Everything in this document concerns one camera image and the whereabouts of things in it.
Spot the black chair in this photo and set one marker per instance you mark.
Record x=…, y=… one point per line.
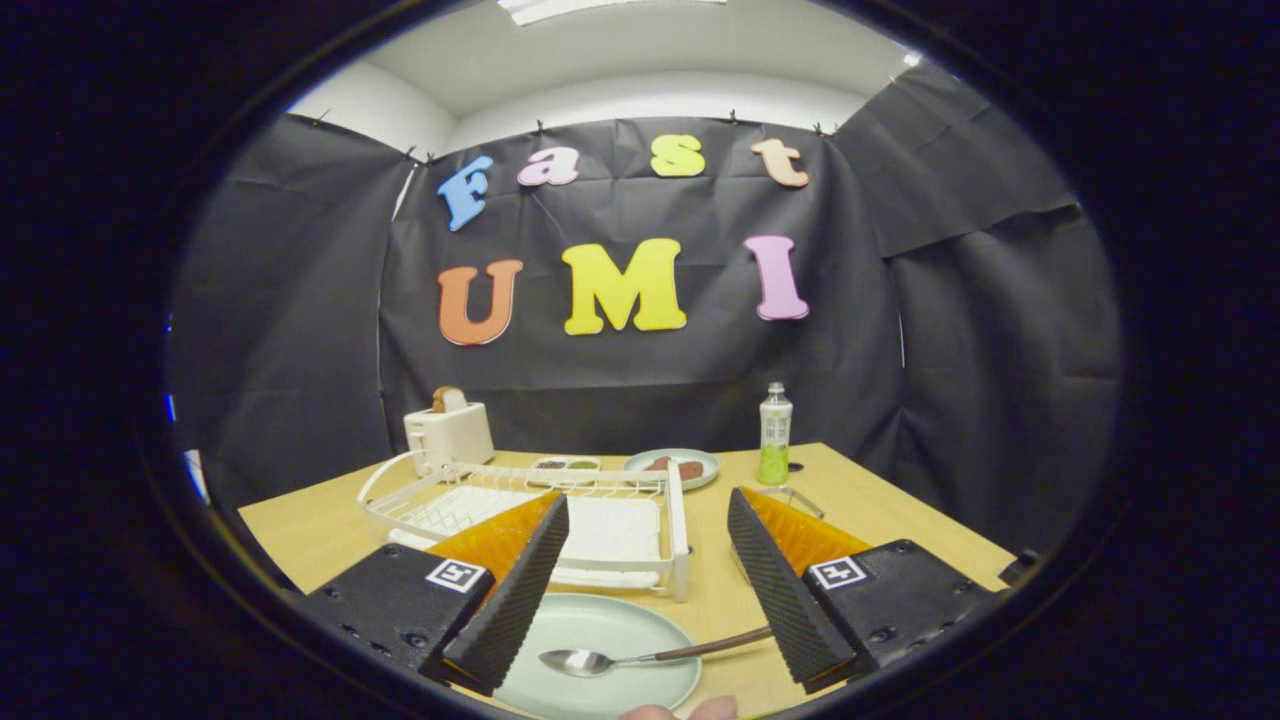
x=1020, y=567

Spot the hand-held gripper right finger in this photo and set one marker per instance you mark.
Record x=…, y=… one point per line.
x=780, y=600

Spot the long ceiling light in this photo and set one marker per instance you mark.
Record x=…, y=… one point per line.
x=610, y=8

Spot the white divided sauce dish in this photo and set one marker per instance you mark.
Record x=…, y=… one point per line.
x=565, y=465

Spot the pale green plate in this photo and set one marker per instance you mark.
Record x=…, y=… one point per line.
x=590, y=620

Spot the small green plate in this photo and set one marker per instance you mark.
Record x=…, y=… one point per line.
x=632, y=465

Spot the toast slice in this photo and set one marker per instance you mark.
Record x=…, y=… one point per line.
x=447, y=398

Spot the white toaster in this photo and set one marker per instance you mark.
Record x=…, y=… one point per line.
x=450, y=435

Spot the black backdrop cloth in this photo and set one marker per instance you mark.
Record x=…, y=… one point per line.
x=620, y=380

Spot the brown food pieces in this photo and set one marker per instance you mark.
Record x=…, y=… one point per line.
x=690, y=468

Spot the green label drink bottle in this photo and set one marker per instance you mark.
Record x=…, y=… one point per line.
x=775, y=440

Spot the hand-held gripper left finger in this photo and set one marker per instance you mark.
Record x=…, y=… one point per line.
x=515, y=600

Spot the white dish rack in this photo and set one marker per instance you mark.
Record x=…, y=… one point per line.
x=610, y=530

